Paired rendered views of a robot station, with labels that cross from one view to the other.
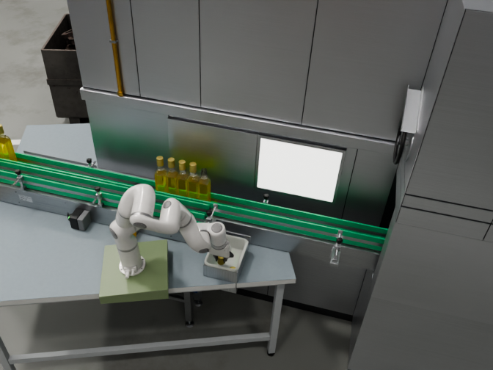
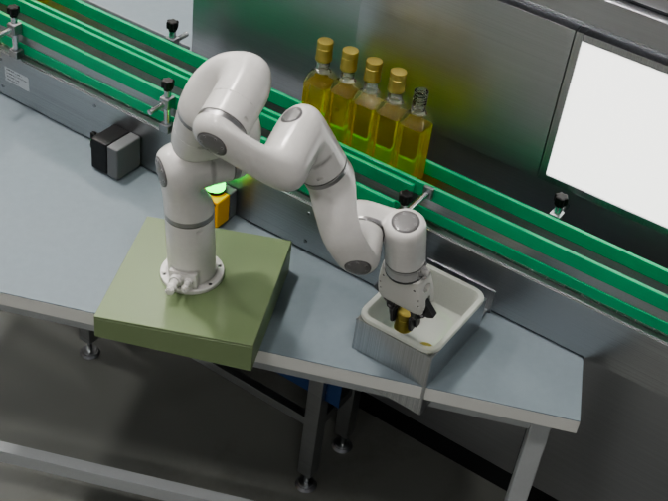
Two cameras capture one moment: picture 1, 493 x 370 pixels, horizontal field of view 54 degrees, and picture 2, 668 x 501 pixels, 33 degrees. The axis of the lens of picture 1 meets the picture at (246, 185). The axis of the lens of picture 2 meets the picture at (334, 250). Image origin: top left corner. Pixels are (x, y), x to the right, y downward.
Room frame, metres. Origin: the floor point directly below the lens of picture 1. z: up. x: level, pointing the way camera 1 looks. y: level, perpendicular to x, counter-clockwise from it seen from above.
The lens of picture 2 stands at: (-0.02, -0.21, 2.31)
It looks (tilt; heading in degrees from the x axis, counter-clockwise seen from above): 39 degrees down; 16
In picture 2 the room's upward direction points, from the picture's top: 8 degrees clockwise
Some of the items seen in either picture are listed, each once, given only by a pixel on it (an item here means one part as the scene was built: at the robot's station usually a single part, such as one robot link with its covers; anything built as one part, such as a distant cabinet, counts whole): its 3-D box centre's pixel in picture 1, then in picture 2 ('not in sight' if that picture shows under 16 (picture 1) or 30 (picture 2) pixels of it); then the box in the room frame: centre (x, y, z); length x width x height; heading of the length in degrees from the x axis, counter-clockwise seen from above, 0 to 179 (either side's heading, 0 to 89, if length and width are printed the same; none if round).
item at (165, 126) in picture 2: (97, 200); (160, 110); (1.86, 0.77, 0.94); 0.07 x 0.04 x 0.13; 167
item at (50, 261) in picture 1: (139, 191); (270, 133); (2.20, 0.64, 0.73); 1.58 x 1.52 x 0.04; 100
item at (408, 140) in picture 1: (403, 140); not in sight; (1.74, -0.66, 1.49); 0.21 x 0.05 x 0.21; 167
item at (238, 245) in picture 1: (226, 257); (420, 319); (1.65, 0.08, 0.80); 0.22 x 0.17 x 0.09; 167
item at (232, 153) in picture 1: (252, 160); (550, 100); (2.00, -0.02, 1.15); 0.90 x 0.03 x 0.34; 77
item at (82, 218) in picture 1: (80, 219); (115, 152); (1.87, 0.88, 0.79); 0.08 x 0.08 x 0.08; 77
